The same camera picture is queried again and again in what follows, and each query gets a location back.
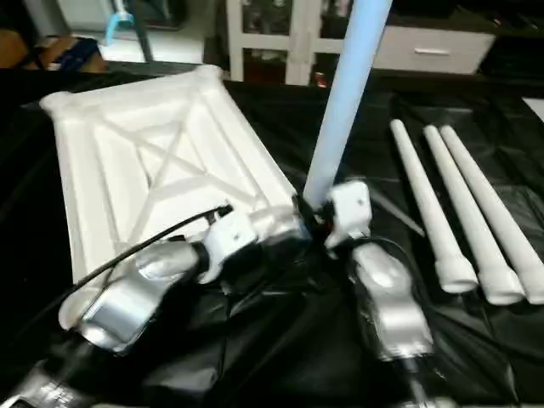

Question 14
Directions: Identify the white plastic table leg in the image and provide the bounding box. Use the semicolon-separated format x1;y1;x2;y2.
302;0;394;213
423;125;526;306
389;119;479;295
440;125;544;305

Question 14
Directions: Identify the white plastic table top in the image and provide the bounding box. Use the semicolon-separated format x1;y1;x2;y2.
38;64;317;290

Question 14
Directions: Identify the black work mat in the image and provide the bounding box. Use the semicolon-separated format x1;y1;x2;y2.
0;59;544;408

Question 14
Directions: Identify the white glass door cabinet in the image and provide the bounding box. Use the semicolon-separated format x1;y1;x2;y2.
225;0;358;86

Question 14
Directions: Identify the white drawer unit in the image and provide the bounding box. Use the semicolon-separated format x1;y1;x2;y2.
374;25;498;76

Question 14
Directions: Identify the grey metal pole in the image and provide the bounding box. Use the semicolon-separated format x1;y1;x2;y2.
130;0;156;63

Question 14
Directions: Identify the turquoise plastic stool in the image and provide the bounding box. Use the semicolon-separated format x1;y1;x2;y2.
104;7;137;48

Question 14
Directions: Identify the blue box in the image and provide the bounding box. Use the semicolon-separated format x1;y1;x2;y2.
61;38;105;71

